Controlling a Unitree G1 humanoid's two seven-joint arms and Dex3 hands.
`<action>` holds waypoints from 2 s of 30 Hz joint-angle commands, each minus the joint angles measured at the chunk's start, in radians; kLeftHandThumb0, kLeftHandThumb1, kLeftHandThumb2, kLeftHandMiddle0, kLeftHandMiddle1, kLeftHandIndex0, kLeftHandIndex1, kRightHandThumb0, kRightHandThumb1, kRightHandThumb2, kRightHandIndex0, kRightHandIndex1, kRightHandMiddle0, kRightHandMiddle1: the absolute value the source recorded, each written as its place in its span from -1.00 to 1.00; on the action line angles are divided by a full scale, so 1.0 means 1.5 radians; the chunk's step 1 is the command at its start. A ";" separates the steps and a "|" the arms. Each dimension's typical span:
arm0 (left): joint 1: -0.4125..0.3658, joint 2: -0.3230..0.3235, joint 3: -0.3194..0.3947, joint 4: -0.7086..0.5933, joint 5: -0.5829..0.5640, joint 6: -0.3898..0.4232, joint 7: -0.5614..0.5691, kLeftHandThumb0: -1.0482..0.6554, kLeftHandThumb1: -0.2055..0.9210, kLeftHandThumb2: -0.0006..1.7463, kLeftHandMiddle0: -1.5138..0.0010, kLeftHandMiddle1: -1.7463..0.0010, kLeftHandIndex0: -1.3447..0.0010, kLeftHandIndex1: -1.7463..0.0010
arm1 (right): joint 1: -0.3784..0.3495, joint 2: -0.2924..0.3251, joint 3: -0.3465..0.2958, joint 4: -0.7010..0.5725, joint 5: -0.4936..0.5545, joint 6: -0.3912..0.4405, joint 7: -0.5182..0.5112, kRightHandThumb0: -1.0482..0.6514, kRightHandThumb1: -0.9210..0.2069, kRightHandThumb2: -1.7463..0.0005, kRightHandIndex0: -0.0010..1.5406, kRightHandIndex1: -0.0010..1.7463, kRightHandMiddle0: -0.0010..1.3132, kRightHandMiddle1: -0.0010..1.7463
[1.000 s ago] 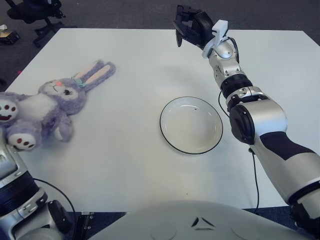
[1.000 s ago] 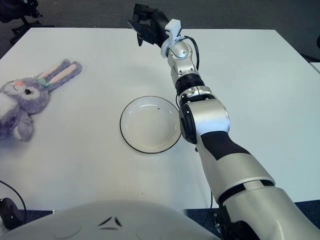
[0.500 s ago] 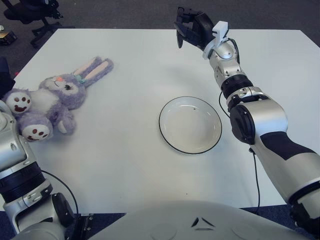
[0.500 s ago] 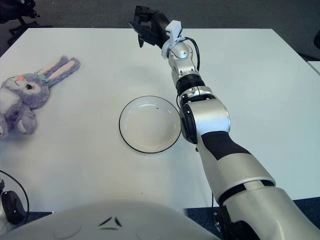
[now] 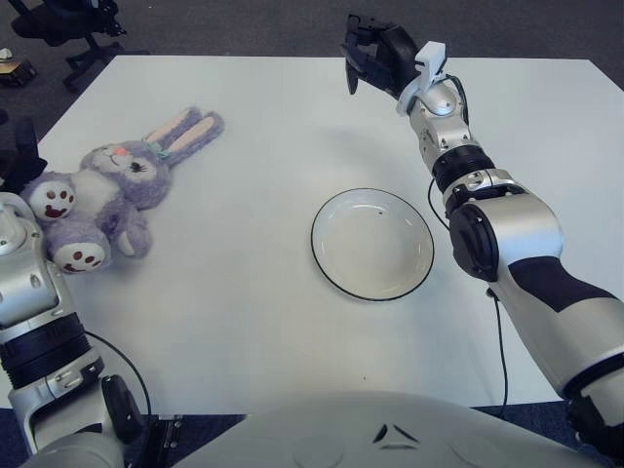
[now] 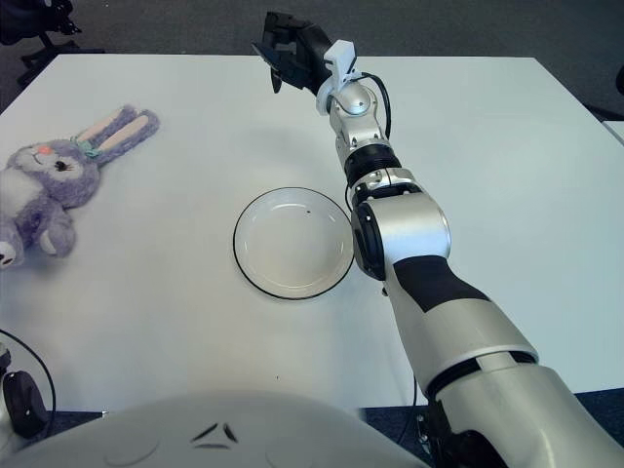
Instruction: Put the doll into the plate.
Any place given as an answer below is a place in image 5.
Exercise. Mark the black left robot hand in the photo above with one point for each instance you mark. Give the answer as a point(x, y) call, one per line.
point(22, 168)

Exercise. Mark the black office chair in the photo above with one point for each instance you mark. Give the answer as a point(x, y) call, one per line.
point(49, 27)

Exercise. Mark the grey robot torso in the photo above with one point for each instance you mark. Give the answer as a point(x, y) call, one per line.
point(341, 429)

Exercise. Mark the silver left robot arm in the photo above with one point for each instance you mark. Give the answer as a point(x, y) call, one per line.
point(24, 273)

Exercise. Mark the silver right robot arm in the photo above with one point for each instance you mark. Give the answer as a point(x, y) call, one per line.
point(512, 229)

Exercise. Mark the small cardboard box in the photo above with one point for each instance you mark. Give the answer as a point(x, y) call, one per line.
point(17, 70)

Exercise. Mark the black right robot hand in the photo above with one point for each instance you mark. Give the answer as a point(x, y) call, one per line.
point(390, 53)

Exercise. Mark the purple plush bunny doll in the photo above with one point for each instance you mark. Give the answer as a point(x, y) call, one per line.
point(127, 180)

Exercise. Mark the white plate with black rim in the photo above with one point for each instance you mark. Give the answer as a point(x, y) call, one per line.
point(373, 244)

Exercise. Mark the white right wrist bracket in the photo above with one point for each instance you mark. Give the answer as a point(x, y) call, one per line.
point(431, 56)

